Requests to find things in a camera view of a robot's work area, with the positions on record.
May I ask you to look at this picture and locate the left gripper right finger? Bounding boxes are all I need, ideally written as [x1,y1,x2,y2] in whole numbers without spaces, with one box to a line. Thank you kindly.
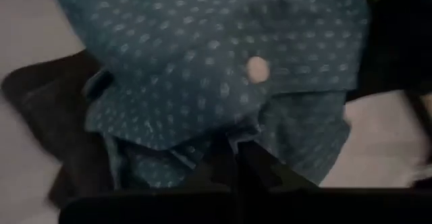
[237,142,320,190]

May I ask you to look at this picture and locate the teal patterned button shirt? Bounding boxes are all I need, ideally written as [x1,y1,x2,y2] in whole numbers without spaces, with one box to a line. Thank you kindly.
[52,0,372,190]

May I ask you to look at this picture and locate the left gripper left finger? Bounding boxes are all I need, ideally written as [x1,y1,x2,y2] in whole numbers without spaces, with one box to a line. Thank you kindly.
[184,138,240,190]

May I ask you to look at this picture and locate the dark grey trousers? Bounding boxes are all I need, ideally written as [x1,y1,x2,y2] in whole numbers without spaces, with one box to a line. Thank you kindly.
[0,48,117,211]

